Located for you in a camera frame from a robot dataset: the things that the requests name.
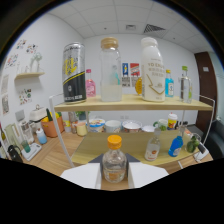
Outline wall posters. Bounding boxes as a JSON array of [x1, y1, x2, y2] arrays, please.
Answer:
[[121, 62, 141, 88]]

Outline black kettle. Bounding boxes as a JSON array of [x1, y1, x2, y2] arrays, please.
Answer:
[[7, 144, 24, 163]]

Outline glass jar with limes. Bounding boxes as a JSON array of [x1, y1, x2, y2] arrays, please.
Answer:
[[185, 133, 210, 162]]

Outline white tray with cup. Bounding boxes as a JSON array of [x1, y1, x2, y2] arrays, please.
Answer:
[[20, 142, 43, 162]]

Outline glass jar cork lid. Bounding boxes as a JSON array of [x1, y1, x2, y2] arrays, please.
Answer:
[[99, 36, 123, 103]]

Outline black chair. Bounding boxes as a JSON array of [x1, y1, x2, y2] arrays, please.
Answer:
[[203, 119, 224, 161]]

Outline small teal bottle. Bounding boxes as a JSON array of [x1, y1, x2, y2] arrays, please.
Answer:
[[111, 64, 121, 86]]

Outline clear bottle orange cap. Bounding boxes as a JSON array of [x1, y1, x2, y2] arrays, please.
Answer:
[[101, 134, 128, 184]]

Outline wooden wall shelf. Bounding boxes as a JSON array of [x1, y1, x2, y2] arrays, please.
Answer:
[[14, 71, 45, 80]]

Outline blue liquid bottle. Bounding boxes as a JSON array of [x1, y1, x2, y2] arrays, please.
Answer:
[[167, 128, 184, 158]]

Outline clear bottle green cap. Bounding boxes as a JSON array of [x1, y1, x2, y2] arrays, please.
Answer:
[[179, 65, 193, 104]]

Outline yellow cup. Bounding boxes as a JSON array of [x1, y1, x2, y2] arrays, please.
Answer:
[[76, 121, 88, 137]]

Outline small pink bottle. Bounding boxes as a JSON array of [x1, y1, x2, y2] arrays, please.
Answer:
[[85, 68, 97, 98]]

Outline green potted plant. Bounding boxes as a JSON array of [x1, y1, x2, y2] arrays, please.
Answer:
[[74, 110, 91, 121]]

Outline clear bottle red label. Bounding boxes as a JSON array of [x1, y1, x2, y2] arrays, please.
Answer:
[[144, 128, 162, 162]]

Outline white bowl red rim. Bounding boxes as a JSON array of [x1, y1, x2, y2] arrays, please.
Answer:
[[121, 119, 143, 133]]

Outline brown door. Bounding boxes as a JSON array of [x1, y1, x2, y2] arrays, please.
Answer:
[[194, 51, 214, 134]]

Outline black and yellow can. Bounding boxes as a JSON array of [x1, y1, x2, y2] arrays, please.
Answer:
[[62, 42, 88, 104]]

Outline white bowl blue rim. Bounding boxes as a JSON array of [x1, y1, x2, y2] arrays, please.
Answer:
[[87, 118, 106, 134]]

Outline green mug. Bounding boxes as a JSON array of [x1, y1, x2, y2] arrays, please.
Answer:
[[153, 118, 169, 132]]

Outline large white milk bottle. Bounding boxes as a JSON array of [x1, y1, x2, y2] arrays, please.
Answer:
[[140, 36, 166, 103]]

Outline amber round bottle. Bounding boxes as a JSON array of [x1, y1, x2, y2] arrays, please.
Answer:
[[134, 77, 144, 96]]

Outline blue and white bottle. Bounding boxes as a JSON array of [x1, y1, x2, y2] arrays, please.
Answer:
[[35, 128, 48, 145]]

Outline plain white bowl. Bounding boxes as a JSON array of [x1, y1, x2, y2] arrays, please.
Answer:
[[104, 119, 122, 134]]

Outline two-tier wooden shelf rack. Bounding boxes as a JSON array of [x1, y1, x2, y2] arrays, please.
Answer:
[[48, 93, 216, 168]]

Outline ceiling air vent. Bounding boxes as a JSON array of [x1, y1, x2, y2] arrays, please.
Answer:
[[143, 23, 167, 34]]

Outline orange pot with cactus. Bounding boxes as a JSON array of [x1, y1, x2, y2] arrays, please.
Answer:
[[40, 108, 65, 138]]

